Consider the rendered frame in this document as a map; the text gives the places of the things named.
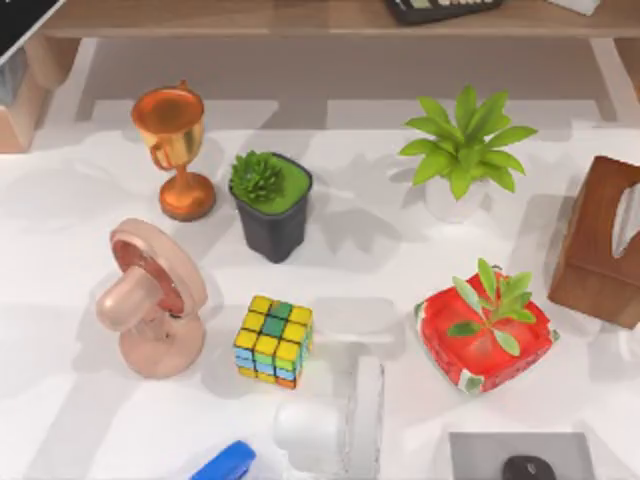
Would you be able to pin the multicoloured puzzle cube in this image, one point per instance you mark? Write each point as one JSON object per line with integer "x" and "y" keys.
{"x": 275, "y": 342}

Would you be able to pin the red watermelon pot plant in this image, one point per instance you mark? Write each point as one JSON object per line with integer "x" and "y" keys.
{"x": 480, "y": 340}

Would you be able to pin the wooden shelf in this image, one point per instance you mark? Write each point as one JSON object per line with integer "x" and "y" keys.
{"x": 320, "y": 20}

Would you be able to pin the white pot leafy plant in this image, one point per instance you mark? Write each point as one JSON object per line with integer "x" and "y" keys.
{"x": 462, "y": 145}

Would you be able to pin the black keyboard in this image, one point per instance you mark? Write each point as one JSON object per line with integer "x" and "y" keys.
{"x": 440, "y": 9}

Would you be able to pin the blue stapler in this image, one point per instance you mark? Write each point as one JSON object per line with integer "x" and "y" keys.
{"x": 227, "y": 462}

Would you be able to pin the grey mouse pad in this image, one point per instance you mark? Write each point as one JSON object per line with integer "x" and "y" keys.
{"x": 480, "y": 452}

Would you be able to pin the pink desk fan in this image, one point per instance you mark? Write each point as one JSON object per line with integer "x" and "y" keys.
{"x": 150, "y": 320}

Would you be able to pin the black computer mouse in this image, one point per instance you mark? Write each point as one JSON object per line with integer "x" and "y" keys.
{"x": 529, "y": 468}

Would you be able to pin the brown wooden tissue box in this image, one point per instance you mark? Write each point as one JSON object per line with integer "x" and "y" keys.
{"x": 590, "y": 240}

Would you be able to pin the bronze trophy cup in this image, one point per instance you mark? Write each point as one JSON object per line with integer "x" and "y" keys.
{"x": 175, "y": 132}

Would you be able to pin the white object on shelf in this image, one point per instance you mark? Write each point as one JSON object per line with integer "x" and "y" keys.
{"x": 575, "y": 5}

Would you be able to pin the black pot green succulent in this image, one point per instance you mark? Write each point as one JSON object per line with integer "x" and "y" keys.
{"x": 272, "y": 225}

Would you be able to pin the black laptop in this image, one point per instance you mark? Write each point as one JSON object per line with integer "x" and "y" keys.
{"x": 22, "y": 22}

